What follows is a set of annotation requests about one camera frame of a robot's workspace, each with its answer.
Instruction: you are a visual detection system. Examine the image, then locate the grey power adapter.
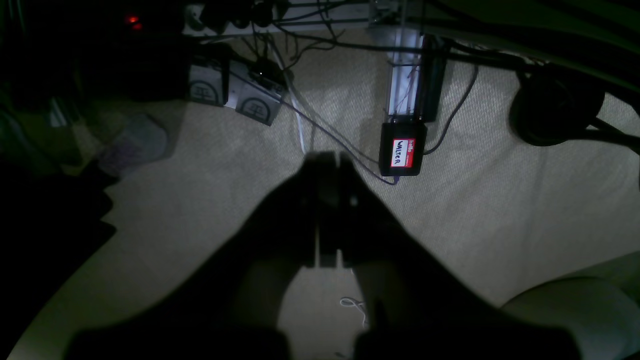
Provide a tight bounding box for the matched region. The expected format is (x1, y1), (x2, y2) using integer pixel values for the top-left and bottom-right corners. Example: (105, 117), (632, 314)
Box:
(225, 58), (288, 126)
(186, 44), (231, 107)

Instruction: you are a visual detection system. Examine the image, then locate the black round caster base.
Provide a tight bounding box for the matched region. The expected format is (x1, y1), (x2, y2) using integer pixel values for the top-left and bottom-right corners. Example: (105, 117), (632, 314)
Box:
(508, 73), (606, 147)

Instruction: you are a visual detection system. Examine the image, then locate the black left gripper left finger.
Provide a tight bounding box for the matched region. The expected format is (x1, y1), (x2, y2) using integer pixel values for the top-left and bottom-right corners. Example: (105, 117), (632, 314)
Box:
(65, 152), (321, 360)

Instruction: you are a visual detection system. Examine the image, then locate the white power strip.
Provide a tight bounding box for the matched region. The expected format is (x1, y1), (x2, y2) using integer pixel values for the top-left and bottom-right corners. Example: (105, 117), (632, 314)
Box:
(182, 0), (375, 38)

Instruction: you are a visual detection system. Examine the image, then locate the aluminium frame post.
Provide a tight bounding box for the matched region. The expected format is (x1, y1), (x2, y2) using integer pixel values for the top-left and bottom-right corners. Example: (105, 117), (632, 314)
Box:
(369, 0), (450, 123)

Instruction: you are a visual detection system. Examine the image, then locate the grey power adapter left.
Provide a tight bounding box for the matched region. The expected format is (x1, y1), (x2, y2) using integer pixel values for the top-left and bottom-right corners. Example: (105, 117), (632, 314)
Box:
(186, 44), (231, 107)

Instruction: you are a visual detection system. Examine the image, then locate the black box with name sticker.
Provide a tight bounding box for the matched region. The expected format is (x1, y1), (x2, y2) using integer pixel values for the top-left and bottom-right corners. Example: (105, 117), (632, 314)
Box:
(378, 116), (428, 177)

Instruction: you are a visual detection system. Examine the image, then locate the grey power adapter right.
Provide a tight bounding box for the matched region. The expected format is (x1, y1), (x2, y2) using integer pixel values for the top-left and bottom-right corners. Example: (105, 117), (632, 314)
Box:
(225, 58), (288, 126)

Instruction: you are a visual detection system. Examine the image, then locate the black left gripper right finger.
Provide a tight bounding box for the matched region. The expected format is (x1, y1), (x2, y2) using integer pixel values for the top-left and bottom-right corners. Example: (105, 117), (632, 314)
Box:
(332, 152), (582, 360)

